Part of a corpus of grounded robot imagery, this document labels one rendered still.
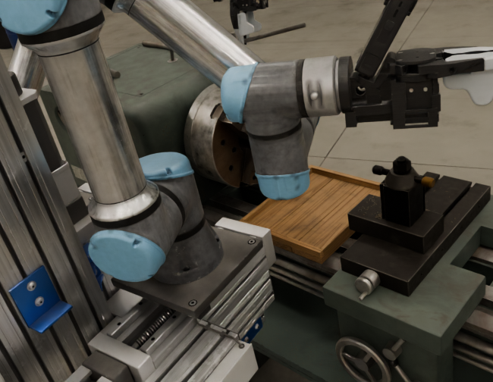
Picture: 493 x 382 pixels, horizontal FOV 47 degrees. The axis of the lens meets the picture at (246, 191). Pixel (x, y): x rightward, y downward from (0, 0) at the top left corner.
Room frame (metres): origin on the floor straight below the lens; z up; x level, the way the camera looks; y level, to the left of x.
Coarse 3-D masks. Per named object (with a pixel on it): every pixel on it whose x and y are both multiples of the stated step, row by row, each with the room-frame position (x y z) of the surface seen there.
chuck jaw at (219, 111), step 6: (216, 108) 1.54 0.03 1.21; (222, 108) 1.52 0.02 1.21; (216, 114) 1.52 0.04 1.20; (222, 114) 1.52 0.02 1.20; (222, 120) 1.51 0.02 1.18; (228, 120) 1.49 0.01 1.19; (228, 126) 1.51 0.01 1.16; (234, 126) 1.48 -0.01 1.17; (240, 126) 1.50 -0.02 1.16; (234, 132) 1.53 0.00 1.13; (240, 132) 1.50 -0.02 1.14; (246, 132) 1.48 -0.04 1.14; (246, 138) 1.52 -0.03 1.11
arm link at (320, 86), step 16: (304, 64) 0.68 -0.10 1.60; (320, 64) 0.67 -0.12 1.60; (336, 64) 0.67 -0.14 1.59; (304, 80) 0.66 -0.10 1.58; (320, 80) 0.65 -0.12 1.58; (336, 80) 0.65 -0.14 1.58; (304, 96) 0.65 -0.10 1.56; (320, 96) 0.65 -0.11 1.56; (336, 96) 0.64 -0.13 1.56; (320, 112) 0.65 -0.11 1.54; (336, 112) 0.65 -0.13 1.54
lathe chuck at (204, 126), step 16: (208, 96) 1.60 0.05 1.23; (208, 112) 1.54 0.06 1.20; (192, 128) 1.55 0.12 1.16; (208, 128) 1.50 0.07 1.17; (224, 128) 1.51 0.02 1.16; (192, 144) 1.53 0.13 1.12; (208, 144) 1.48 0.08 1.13; (224, 144) 1.50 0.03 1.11; (240, 144) 1.62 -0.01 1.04; (208, 160) 1.48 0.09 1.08; (224, 160) 1.49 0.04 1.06; (240, 160) 1.53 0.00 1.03; (208, 176) 1.53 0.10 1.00; (224, 176) 1.48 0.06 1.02
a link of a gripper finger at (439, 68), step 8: (416, 64) 0.62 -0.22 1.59; (424, 64) 0.60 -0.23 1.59; (432, 64) 0.60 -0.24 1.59; (440, 64) 0.59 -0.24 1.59; (448, 64) 0.59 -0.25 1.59; (456, 64) 0.59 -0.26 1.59; (464, 64) 0.59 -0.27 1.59; (472, 64) 0.59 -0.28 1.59; (480, 64) 0.59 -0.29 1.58; (424, 72) 0.60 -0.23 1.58; (432, 72) 0.60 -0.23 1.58; (440, 72) 0.59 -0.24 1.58; (448, 72) 0.59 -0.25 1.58; (456, 72) 0.59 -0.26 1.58; (464, 72) 0.59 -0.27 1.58
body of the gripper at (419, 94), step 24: (384, 72) 0.64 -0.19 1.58; (408, 72) 0.62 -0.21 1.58; (360, 96) 0.65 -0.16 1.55; (384, 96) 0.64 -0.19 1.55; (408, 96) 0.61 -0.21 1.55; (432, 96) 0.60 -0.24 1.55; (360, 120) 0.66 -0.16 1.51; (384, 120) 0.65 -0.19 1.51; (408, 120) 0.62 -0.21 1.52; (432, 120) 0.60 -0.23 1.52
